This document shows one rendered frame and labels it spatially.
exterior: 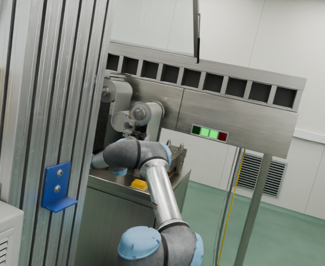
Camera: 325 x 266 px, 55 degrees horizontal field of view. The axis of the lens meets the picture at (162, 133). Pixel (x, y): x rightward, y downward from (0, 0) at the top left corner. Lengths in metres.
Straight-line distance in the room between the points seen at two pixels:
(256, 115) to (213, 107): 0.28
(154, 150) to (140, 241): 0.42
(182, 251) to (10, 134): 0.60
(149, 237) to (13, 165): 0.47
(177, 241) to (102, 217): 0.90
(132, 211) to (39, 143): 1.14
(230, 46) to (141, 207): 3.17
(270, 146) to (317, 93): 2.43
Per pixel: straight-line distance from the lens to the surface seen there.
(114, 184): 1.69
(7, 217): 0.59
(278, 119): 2.07
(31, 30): 0.59
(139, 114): 1.85
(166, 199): 1.09
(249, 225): 2.42
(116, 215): 1.78
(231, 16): 4.53
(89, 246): 1.94
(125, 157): 1.19
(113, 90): 1.95
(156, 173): 1.16
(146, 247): 0.91
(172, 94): 2.15
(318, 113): 4.46
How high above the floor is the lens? 1.51
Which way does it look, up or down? 11 degrees down
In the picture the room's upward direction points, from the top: 11 degrees clockwise
